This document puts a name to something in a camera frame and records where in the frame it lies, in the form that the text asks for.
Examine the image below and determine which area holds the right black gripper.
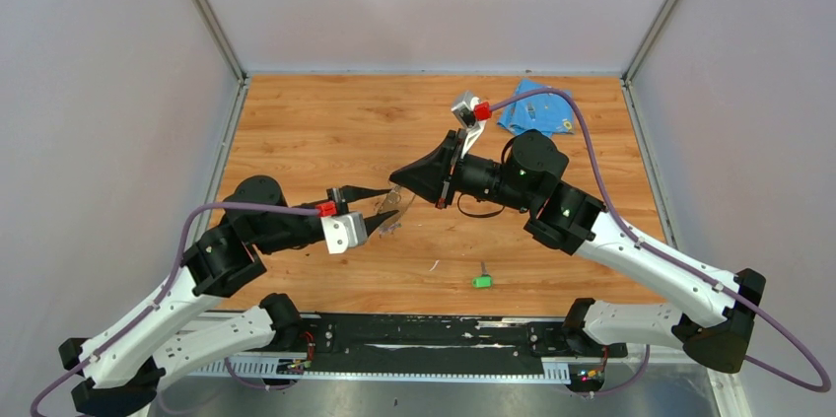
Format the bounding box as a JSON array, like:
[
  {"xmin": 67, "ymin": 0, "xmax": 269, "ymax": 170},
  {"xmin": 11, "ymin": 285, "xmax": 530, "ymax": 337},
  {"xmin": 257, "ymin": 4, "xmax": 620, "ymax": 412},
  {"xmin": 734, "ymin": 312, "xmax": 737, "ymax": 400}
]
[{"xmin": 388, "ymin": 130, "xmax": 533, "ymax": 214}]

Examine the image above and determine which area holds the key with green tag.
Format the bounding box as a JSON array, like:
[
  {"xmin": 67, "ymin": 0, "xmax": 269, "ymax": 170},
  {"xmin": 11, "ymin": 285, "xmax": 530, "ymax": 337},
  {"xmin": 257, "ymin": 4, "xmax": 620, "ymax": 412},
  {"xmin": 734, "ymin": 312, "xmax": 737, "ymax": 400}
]
[{"xmin": 471, "ymin": 262, "xmax": 493, "ymax": 289}]

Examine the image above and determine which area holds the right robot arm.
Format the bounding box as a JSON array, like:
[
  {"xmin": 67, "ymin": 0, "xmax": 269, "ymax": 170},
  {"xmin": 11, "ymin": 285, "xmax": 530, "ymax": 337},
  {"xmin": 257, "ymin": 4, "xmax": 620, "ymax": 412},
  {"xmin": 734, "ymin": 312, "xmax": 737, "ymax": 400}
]
[{"xmin": 389, "ymin": 130, "xmax": 766, "ymax": 374}]

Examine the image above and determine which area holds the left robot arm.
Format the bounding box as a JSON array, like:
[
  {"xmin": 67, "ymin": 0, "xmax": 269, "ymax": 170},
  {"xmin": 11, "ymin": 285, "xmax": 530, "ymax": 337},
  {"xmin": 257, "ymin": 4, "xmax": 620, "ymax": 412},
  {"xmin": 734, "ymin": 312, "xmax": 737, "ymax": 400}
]
[{"xmin": 59, "ymin": 175, "xmax": 384, "ymax": 416}]

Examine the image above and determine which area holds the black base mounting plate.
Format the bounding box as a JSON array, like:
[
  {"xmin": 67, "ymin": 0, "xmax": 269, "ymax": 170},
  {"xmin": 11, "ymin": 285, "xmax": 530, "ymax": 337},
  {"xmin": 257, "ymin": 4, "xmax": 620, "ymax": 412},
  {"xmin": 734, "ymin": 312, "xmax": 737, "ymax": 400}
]
[{"xmin": 262, "ymin": 313, "xmax": 628, "ymax": 376}]

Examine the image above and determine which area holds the folded blue cloth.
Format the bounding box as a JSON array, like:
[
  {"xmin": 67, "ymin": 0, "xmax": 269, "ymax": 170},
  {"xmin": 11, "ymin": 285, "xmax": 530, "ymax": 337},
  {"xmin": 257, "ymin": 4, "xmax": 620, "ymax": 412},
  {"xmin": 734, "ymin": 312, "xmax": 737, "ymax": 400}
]
[{"xmin": 497, "ymin": 94, "xmax": 575, "ymax": 137}]

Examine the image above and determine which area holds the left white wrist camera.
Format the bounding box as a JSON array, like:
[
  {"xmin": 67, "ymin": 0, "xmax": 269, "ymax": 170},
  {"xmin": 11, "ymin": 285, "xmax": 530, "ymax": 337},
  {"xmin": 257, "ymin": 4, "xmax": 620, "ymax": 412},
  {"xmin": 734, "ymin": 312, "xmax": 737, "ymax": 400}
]
[{"xmin": 320, "ymin": 212, "xmax": 369, "ymax": 254}]

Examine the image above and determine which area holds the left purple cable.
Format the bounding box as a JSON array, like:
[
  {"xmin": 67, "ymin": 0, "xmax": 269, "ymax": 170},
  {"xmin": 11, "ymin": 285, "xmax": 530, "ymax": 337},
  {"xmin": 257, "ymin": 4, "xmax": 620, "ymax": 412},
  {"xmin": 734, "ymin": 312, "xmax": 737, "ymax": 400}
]
[{"xmin": 29, "ymin": 200, "xmax": 337, "ymax": 417}]

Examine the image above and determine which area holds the purple cable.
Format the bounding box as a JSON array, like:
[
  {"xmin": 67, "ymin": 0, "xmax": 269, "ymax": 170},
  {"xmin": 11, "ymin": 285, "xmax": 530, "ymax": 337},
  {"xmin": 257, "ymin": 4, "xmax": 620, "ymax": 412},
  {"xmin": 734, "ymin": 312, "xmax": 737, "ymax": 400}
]
[
  {"xmin": 473, "ymin": 86, "xmax": 833, "ymax": 394},
  {"xmin": 29, "ymin": 200, "xmax": 337, "ymax": 417}
]

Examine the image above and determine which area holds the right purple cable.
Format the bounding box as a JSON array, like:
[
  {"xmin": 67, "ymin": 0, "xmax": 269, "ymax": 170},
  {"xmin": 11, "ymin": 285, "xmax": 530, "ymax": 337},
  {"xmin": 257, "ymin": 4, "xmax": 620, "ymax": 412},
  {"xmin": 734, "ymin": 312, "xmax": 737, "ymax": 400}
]
[{"xmin": 473, "ymin": 86, "xmax": 833, "ymax": 394}]

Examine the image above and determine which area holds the white slotted cable duct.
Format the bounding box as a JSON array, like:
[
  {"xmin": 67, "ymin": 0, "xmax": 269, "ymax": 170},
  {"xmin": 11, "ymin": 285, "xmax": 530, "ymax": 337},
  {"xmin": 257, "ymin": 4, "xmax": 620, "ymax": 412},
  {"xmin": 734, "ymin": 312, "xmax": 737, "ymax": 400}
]
[{"xmin": 160, "ymin": 358, "xmax": 572, "ymax": 383}]

